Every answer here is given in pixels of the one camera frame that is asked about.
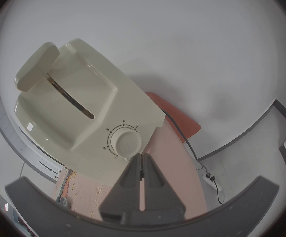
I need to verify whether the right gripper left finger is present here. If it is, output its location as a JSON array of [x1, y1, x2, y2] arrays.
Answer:
[[99, 154, 142, 223]]

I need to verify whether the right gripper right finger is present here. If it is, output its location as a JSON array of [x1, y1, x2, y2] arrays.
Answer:
[[143, 154, 187, 221]]

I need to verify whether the cream toaster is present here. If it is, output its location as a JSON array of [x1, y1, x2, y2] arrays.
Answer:
[[14, 38, 167, 186]]

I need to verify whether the white power strip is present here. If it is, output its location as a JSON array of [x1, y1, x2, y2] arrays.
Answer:
[[202, 173, 223, 192]]

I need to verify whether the black toaster cable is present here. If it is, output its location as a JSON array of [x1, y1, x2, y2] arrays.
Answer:
[[162, 109, 211, 180]]

